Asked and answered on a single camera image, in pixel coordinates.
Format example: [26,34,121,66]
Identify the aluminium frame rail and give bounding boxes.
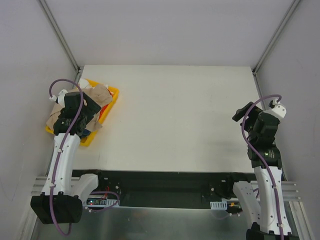
[31,176,80,196]

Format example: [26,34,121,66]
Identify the grey cable duct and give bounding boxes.
[210,200,228,211]
[84,198,120,208]

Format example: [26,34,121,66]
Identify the white t-shirt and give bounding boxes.
[78,78,108,90]

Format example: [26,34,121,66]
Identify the beige t-shirt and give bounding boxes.
[46,83,113,132]

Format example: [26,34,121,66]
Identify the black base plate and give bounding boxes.
[72,169,256,209]

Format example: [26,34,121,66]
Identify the left grey cable duct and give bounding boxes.
[84,198,120,208]

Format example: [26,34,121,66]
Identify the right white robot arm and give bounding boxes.
[225,100,299,240]

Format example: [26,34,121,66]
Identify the yellow plastic tray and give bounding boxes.
[45,78,120,147]

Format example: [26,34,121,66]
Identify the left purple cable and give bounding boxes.
[48,78,84,237]

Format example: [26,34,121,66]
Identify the blue t-shirt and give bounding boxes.
[80,129,91,139]

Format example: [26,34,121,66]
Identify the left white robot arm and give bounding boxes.
[30,91,106,225]

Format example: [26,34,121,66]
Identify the right grey cable duct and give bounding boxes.
[210,200,228,211]

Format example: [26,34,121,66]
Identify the red orange t-shirt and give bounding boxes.
[99,104,109,119]

